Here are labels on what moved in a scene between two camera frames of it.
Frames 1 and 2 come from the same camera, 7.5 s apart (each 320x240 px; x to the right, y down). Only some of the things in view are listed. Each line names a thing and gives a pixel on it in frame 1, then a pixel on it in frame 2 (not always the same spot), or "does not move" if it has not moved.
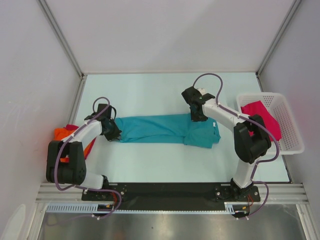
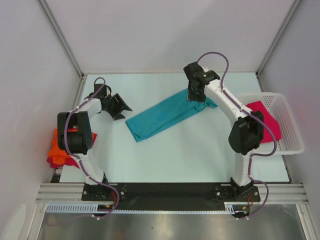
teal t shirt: [178, 128] → [171, 109]
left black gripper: [116, 135] → [125, 107]
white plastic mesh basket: [278, 106] does not move
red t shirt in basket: [258, 108] does not move
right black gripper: [201, 118] → [191, 96]
